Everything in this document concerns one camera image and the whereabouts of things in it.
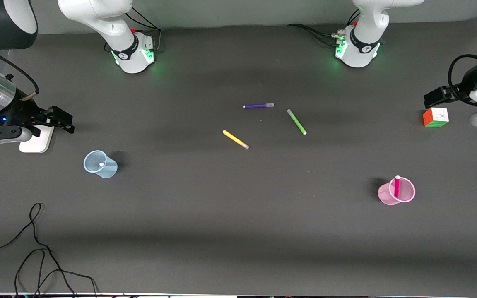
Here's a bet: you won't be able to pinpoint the colourful puzzle cube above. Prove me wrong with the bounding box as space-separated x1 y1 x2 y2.
422 107 450 128

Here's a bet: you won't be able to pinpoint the white rounded flat box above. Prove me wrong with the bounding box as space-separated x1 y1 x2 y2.
19 124 55 154

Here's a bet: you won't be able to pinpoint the translucent blue plastic cup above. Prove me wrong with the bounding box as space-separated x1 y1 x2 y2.
83 150 118 179

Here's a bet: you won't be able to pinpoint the translucent pink plastic cup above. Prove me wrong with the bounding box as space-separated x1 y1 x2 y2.
378 176 416 206

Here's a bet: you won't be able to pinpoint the green marker pen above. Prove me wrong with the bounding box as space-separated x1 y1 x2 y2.
287 108 308 135

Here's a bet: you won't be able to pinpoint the yellow marker pen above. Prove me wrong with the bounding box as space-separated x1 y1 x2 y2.
222 130 250 150

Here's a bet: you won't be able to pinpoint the thin black loose table cable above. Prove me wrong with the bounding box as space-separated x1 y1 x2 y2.
0 202 99 297

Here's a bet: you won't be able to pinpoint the black right arm base cables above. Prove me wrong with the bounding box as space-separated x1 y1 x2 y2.
104 7 163 53

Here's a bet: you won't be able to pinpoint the black arm base cables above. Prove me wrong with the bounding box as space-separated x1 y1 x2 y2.
104 7 163 53
286 9 361 47

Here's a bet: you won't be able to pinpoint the black left arm base cables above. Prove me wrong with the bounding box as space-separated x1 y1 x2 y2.
286 9 361 47

